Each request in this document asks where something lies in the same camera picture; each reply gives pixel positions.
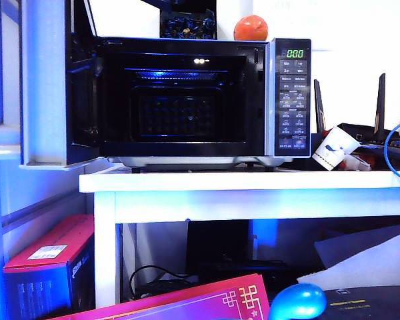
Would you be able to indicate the framed blue flower picture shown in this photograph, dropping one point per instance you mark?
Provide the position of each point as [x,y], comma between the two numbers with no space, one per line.
[186,25]

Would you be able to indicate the pink gift box gold pattern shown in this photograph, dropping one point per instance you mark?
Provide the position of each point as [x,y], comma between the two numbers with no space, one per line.
[183,301]

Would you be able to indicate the red black cardboard box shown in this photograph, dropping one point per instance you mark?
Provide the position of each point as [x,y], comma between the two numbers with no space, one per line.
[48,240]

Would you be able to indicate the black glass microwave door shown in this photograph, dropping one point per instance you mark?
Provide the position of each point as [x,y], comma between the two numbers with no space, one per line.
[43,100]

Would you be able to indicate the grey board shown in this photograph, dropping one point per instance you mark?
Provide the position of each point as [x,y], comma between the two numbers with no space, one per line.
[350,248]

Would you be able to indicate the white blue paper cup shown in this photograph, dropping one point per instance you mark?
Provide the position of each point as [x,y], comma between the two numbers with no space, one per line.
[333,148]

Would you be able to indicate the black silver microwave oven body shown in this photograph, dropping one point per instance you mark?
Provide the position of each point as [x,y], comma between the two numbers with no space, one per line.
[291,100]

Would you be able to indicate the black router body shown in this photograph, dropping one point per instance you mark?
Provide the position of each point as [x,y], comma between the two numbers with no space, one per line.
[350,129]

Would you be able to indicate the black router antenna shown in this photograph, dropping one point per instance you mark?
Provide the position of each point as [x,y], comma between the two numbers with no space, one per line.
[380,103]
[319,106]

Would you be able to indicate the orange fruit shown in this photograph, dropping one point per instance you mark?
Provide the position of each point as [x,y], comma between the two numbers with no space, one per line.
[251,29]

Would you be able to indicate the white foam sheet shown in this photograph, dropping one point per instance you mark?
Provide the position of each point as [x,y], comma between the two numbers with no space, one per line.
[366,273]

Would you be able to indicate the black book gold print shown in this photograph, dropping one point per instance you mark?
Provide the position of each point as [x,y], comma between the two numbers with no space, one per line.
[376,306]

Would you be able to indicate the glossy blue computer mouse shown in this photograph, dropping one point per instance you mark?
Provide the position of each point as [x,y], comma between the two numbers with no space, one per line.
[298,301]

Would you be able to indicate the white table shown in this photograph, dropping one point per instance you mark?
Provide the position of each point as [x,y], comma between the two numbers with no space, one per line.
[220,181]

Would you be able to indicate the small white red box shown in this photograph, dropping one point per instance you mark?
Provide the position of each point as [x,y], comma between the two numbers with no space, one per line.
[356,162]

